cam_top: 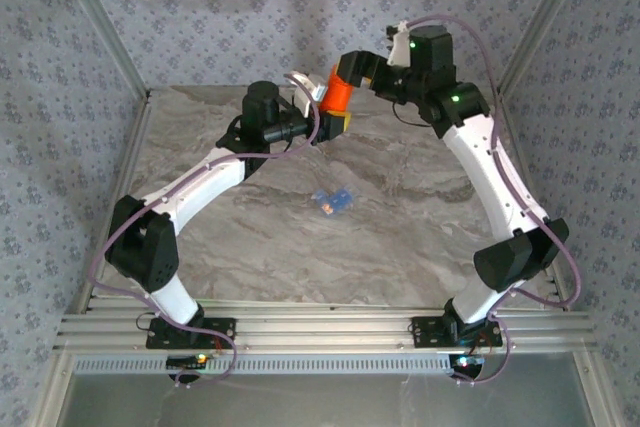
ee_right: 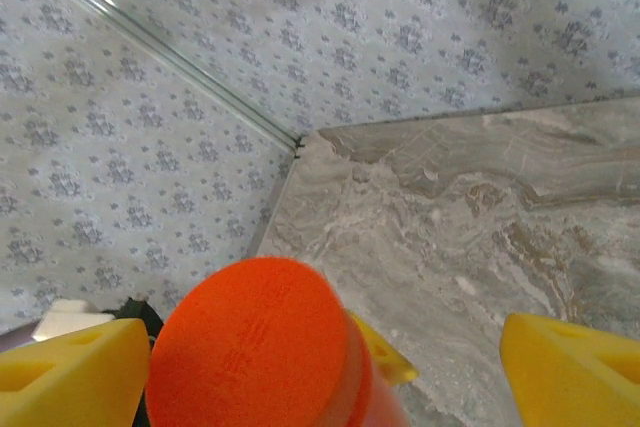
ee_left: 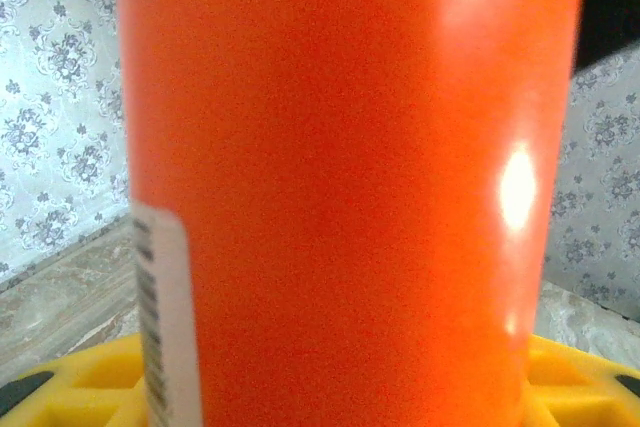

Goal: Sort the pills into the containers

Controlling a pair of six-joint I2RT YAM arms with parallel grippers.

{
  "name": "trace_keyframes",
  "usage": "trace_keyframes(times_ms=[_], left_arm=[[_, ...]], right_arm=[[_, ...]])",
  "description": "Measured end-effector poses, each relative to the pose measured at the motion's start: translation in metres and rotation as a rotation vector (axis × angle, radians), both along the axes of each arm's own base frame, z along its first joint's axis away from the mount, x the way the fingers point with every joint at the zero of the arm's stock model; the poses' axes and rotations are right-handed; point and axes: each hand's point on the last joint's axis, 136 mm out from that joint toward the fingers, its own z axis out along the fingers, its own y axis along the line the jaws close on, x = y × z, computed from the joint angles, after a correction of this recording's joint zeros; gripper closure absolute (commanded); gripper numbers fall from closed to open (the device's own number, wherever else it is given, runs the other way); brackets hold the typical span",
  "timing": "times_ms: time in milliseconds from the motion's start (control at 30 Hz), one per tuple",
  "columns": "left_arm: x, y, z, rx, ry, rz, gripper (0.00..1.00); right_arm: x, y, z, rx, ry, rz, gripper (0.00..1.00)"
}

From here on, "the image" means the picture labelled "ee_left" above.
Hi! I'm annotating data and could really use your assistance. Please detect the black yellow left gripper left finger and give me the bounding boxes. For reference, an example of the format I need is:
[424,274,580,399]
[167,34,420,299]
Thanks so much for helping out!
[0,334,152,427]

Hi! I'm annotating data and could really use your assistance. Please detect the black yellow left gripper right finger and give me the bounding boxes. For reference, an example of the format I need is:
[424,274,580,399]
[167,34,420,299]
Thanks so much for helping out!
[518,334,640,427]

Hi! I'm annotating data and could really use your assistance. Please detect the orange pill bottle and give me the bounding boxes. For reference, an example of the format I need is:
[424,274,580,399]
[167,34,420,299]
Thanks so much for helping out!
[112,0,595,427]

